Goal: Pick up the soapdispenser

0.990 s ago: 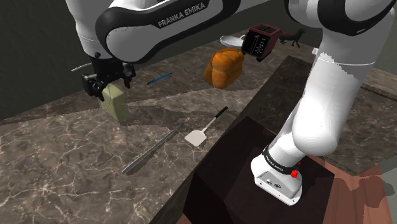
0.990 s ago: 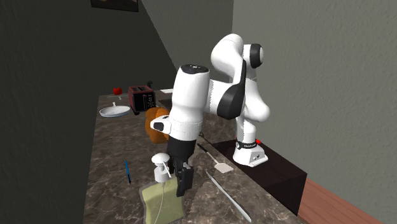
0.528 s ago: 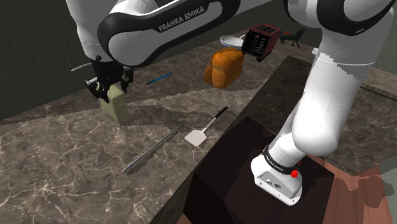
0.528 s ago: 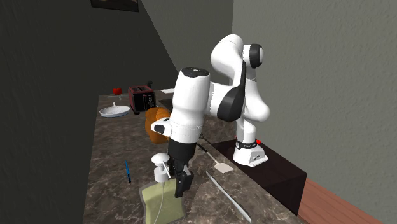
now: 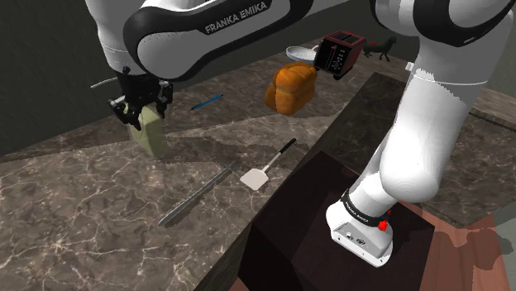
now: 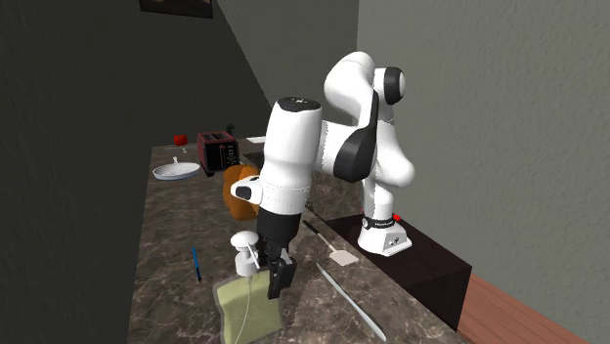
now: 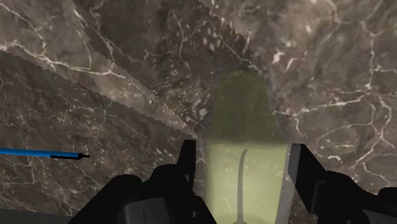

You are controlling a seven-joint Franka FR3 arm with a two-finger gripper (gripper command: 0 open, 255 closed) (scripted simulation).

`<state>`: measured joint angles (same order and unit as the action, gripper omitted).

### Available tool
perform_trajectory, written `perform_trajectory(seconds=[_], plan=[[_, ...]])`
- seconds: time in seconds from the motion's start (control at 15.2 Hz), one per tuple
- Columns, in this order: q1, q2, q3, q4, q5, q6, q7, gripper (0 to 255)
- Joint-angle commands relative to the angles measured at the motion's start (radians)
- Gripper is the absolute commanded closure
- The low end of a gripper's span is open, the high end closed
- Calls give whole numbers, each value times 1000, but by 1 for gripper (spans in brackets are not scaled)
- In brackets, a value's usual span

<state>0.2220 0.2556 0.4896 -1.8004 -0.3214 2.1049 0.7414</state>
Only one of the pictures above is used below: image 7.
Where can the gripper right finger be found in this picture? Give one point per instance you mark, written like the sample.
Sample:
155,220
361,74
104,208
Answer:
328,195

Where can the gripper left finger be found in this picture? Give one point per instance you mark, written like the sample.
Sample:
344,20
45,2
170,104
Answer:
173,192

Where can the translucent green glass vase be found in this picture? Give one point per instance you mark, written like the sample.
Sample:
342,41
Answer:
245,173

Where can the blue pen with black tip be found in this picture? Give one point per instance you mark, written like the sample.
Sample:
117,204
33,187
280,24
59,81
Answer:
37,153

